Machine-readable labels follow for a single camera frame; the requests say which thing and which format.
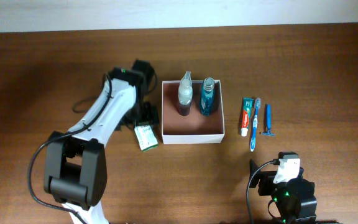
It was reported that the white green soap box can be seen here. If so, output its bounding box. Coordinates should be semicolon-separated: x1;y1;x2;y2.
134;125;158;152

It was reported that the clear pump soap bottle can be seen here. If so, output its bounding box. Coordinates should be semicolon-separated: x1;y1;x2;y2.
178;71;193;116

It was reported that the teal mouthwash bottle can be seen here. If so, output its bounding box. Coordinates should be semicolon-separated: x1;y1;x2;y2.
200;77;215;116

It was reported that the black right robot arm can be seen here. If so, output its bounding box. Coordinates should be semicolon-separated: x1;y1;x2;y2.
246;152;317;223

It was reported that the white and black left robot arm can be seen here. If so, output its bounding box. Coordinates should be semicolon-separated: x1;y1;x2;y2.
44;60;159;223

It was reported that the blue disposable razor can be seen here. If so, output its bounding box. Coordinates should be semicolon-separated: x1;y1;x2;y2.
261;104;275;136

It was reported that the white cardboard box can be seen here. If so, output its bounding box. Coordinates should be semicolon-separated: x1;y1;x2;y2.
161;80;225;144

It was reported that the blue white toothbrush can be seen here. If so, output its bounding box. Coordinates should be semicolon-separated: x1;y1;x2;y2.
250;98;262;152

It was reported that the toothpaste tube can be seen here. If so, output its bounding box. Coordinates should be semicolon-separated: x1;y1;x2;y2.
241;98;254;137

